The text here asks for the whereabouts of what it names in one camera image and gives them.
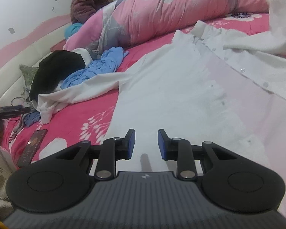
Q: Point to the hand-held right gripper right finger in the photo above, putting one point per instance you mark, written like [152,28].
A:
[160,145]

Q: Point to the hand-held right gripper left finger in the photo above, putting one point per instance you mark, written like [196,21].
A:
[131,144]

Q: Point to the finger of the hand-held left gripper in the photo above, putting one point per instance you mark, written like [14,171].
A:
[7,112]

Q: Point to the white button shirt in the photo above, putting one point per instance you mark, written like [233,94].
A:
[181,88]

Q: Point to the grey garment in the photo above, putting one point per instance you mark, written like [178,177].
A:
[19,125]

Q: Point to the green patterned cushion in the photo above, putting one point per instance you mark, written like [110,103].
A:
[28,76]

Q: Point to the black smartphone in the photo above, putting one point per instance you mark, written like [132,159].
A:
[32,148]

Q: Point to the pink white headboard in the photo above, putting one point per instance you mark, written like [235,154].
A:
[14,59]

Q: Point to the pink floral bed blanket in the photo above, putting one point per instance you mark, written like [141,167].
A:
[85,114]

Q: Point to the black garment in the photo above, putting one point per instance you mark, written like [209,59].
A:
[52,71]

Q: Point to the pink pillow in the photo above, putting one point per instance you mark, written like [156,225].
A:
[59,45]

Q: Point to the light blue garment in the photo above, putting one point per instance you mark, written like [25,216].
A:
[102,64]

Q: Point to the person's fleece-lined jacket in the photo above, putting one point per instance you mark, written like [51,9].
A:
[0,207]

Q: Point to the teal blue cloth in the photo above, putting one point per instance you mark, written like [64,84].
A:
[72,31]

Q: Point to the pink grey floral duvet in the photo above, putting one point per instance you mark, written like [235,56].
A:
[169,12]

